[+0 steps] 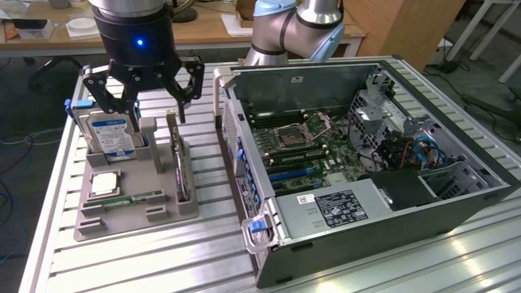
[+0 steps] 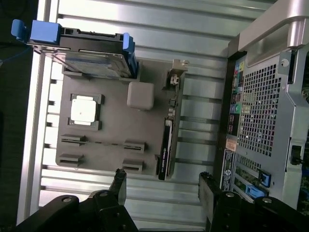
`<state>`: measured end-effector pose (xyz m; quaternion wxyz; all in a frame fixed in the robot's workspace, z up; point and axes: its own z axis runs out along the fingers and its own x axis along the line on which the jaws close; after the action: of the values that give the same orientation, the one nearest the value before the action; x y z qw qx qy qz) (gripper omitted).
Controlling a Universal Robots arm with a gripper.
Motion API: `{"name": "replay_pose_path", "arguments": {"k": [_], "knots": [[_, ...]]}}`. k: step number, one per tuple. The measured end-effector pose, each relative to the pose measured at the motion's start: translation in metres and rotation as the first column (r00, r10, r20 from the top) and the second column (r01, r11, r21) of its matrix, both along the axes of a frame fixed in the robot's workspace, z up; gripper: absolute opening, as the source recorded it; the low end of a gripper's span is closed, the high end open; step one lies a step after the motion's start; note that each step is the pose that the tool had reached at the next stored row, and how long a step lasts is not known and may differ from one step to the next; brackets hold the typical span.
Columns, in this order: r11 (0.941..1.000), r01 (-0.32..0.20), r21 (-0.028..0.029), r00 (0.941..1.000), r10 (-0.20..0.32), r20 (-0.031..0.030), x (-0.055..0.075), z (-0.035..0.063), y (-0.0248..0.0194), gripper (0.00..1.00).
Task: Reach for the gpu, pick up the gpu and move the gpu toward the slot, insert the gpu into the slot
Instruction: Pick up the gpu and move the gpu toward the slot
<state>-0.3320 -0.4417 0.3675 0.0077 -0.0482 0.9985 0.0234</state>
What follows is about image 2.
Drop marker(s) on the silver CPU chip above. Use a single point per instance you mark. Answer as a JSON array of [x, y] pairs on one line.
[[83, 111]]

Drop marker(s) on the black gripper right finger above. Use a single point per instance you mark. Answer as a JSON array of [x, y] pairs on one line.
[[217, 207]]

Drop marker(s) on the open black PC case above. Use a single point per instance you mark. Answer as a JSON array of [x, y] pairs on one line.
[[263, 108]]

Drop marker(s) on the blue slot tab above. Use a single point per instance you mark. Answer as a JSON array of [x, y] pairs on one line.
[[256, 191], [265, 178]]

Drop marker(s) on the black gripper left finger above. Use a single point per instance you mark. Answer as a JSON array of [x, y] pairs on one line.
[[116, 207]]

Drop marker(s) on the black case latch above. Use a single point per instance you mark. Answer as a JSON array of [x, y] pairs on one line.
[[296, 154]]

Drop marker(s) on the grey parts rack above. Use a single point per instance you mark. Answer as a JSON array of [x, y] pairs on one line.
[[116, 120]]

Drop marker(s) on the hard disk blue carrier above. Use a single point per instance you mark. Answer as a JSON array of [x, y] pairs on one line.
[[91, 62]]

